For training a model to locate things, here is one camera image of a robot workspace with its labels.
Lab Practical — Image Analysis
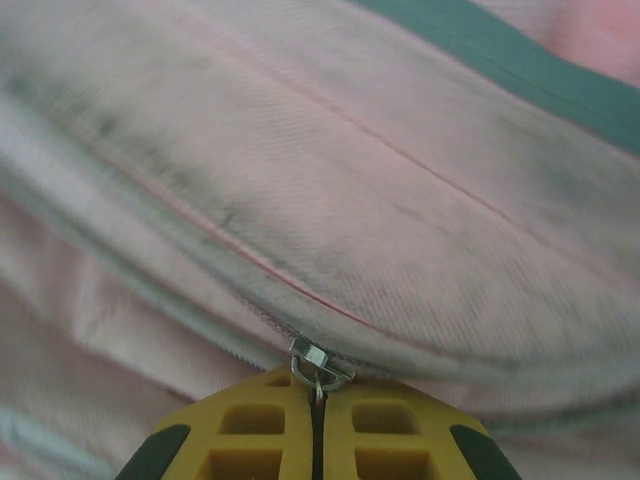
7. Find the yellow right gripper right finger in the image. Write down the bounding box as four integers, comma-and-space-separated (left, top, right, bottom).
323, 372, 521, 480

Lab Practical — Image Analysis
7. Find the pink school backpack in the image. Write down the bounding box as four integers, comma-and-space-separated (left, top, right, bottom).
0, 0, 640, 480

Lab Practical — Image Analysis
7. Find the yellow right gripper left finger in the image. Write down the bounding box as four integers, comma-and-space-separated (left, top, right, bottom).
114, 364, 314, 480

